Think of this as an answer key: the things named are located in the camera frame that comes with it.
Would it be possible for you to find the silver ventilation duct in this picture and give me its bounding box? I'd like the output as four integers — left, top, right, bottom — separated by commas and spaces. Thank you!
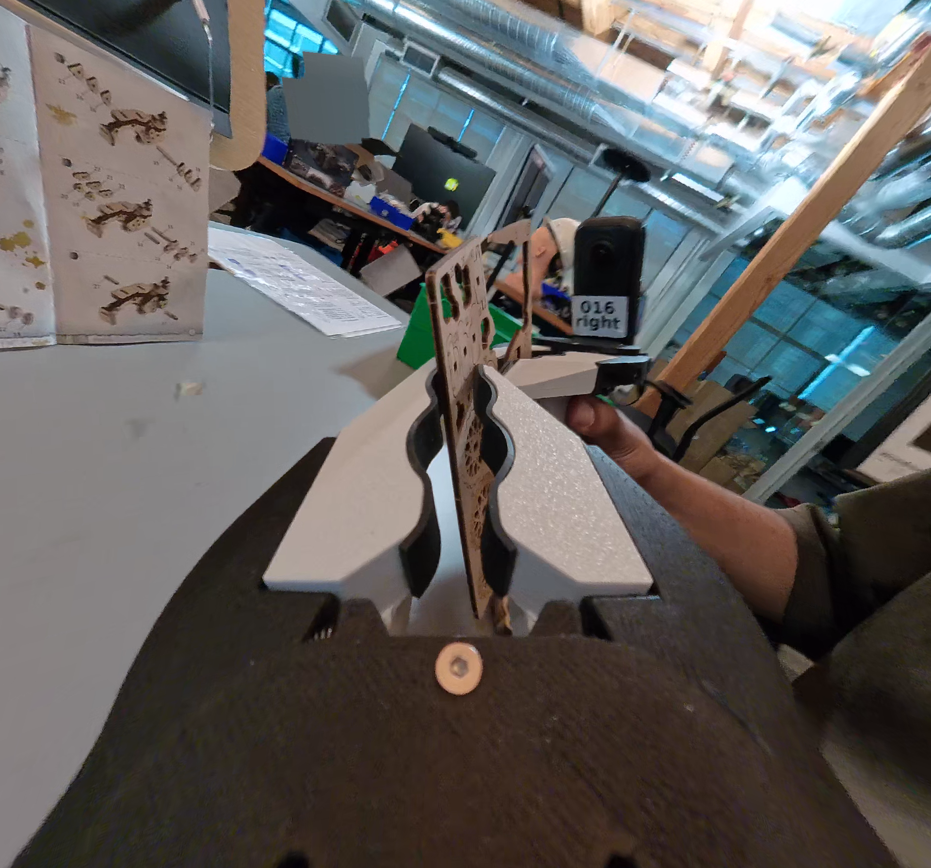
280, 0, 728, 193

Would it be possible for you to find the white hard hat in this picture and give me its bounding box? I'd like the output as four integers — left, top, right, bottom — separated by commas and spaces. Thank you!
547, 217, 580, 280

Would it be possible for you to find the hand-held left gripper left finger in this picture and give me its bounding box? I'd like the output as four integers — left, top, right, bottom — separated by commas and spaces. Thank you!
262, 359, 445, 636

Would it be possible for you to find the folded instruction sheet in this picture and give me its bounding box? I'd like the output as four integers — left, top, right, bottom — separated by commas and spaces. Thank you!
0, 6, 213, 351

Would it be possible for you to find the white paper sheet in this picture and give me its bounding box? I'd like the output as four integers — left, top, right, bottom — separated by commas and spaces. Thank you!
207, 228, 404, 338

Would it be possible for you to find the green plastic bin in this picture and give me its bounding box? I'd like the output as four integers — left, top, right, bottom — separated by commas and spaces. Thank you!
396, 282, 539, 374

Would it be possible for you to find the black board with beige frame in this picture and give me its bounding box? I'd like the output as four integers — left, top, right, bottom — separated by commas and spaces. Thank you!
0, 0, 266, 172

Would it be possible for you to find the black disc stand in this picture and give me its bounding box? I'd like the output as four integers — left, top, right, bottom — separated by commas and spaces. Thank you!
593, 146, 653, 218

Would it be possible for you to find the black office chair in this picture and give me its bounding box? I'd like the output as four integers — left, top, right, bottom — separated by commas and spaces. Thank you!
647, 373, 773, 462

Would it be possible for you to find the person's right forearm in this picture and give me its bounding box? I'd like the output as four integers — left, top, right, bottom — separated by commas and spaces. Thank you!
640, 446, 801, 622

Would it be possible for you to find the wooden beam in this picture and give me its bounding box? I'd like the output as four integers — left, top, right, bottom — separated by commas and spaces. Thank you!
640, 53, 931, 411

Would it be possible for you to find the wooden parts sheet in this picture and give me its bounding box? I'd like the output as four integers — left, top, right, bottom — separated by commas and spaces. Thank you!
424, 219, 535, 635

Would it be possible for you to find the black wall screen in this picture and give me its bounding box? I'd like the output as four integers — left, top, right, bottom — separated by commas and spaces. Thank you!
391, 124, 497, 220

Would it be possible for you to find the person's right hand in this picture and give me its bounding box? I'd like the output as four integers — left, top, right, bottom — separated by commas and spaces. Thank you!
566, 395, 669, 488

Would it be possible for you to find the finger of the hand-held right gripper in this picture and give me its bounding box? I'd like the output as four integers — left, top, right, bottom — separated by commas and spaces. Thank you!
500, 353, 608, 402

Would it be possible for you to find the mannequin bust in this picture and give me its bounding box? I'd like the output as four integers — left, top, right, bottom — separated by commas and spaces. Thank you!
527, 221, 564, 289

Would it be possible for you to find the wooden workbench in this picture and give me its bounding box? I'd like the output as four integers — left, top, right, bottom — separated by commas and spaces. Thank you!
258, 155, 446, 258

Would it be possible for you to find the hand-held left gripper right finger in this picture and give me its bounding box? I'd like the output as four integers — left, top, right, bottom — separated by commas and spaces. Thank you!
476, 365, 656, 632

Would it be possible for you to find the olive green shirt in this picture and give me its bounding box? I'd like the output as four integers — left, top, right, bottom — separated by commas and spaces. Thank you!
756, 471, 931, 868

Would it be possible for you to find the black computer monitor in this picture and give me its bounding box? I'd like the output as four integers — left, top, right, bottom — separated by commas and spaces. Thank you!
502, 144, 555, 229

